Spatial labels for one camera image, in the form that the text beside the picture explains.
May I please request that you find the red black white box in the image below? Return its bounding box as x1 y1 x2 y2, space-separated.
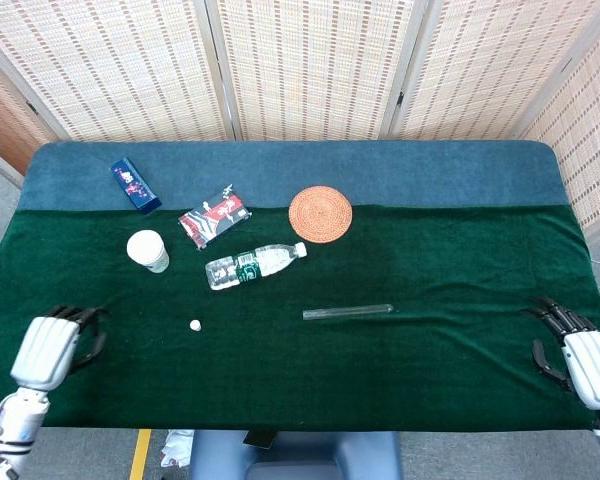
178 182 253 250

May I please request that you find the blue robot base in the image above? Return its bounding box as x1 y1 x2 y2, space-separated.
188 429 402 480

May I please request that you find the crumpled white paper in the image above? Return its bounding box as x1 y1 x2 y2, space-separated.
159 429 195 469

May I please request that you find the clear plastic water bottle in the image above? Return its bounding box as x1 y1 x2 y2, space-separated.
204 241 309 292

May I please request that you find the woven bamboo screen panel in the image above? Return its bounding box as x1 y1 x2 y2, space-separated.
519 14 600 237
389 0 600 142
0 44 57 176
0 0 242 144
204 0 429 143

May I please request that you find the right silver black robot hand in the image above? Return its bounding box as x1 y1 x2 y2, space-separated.
522 295 600 411

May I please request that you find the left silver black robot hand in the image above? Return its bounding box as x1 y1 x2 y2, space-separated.
9 304 109 392

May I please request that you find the blue table cloth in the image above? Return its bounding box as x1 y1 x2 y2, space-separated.
18 140 574 214

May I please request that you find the dark green table cloth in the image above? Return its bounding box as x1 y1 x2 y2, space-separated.
0 203 600 432

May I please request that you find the white paper cup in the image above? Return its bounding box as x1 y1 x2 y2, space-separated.
126 229 171 274

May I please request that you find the clear glass tube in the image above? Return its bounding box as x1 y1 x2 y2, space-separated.
302 303 395 322

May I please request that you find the blue patterned box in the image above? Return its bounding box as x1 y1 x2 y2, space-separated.
110 156 163 215

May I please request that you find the round woven orange coaster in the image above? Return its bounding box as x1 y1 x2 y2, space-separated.
288 185 354 245

